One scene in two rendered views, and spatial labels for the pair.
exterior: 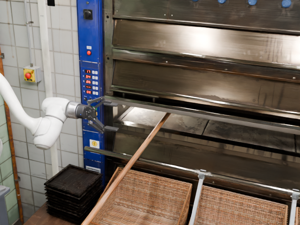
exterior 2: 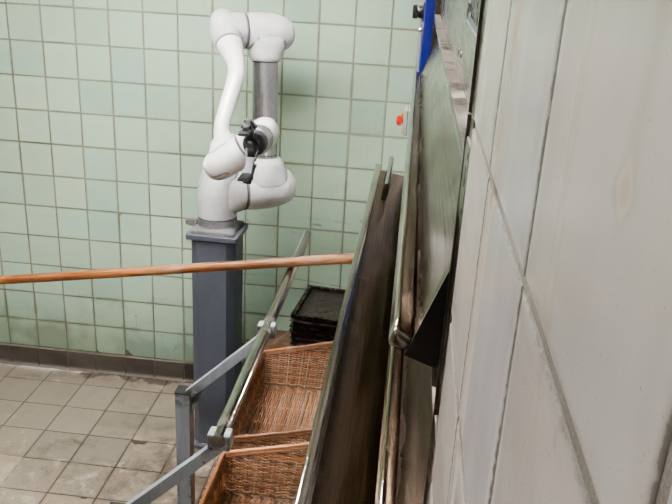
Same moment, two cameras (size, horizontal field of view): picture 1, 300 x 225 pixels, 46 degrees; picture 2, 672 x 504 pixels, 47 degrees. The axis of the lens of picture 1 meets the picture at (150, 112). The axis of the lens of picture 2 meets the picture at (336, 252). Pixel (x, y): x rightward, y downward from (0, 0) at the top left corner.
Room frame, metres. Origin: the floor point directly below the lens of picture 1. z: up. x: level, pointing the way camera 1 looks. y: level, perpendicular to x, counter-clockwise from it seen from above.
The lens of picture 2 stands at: (1.40, -2.03, 2.04)
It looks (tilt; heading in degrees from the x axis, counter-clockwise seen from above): 21 degrees down; 77
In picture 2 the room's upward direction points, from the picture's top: 3 degrees clockwise
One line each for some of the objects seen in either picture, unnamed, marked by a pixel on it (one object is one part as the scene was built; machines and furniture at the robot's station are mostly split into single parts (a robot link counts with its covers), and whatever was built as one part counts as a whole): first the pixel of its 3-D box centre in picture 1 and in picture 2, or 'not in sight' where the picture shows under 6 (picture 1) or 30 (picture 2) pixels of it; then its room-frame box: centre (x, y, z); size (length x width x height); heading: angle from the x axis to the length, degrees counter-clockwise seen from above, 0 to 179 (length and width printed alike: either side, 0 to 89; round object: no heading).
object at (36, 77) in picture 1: (32, 73); (411, 121); (2.36, 0.83, 1.46); 0.10 x 0.07 x 0.10; 72
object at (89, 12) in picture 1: (86, 10); (419, 4); (2.21, 0.41, 1.92); 0.06 x 0.04 x 0.11; 72
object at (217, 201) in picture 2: not in sight; (220, 188); (1.62, 0.91, 1.17); 0.18 x 0.16 x 0.22; 11
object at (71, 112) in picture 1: (75, 110); (257, 140); (1.70, 0.39, 1.48); 0.09 x 0.06 x 0.09; 162
